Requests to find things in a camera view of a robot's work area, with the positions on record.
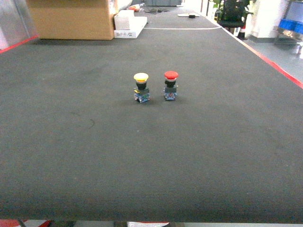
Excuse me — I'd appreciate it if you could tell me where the steel shelf rack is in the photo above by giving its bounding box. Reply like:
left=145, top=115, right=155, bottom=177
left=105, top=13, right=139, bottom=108
left=274, top=0, right=303, bottom=56

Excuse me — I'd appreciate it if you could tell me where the yellow mushroom push button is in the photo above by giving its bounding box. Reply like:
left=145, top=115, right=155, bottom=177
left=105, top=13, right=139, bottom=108
left=134, top=72, right=150, bottom=103

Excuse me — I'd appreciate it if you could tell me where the red mushroom push button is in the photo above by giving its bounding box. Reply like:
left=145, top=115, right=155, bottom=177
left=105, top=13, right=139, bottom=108
left=164, top=71, right=178, bottom=100

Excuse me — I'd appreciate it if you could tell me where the flat white box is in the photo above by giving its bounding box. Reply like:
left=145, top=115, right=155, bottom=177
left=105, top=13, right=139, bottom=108
left=114, top=17, right=147, bottom=39

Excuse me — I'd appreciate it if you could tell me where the small white box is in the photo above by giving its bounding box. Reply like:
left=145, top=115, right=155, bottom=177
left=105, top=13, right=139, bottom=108
left=114, top=10, right=135, bottom=30

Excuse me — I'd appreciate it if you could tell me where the large brown cardboard box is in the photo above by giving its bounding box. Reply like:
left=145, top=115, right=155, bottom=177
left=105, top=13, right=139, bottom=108
left=26, top=0, right=117, bottom=40

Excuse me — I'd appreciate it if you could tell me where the black office chair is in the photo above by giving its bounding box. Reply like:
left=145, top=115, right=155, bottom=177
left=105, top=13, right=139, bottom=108
left=216, top=0, right=249, bottom=40

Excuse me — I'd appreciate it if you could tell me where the green potted plant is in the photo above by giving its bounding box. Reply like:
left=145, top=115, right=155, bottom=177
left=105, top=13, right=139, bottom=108
left=215, top=0, right=253, bottom=26

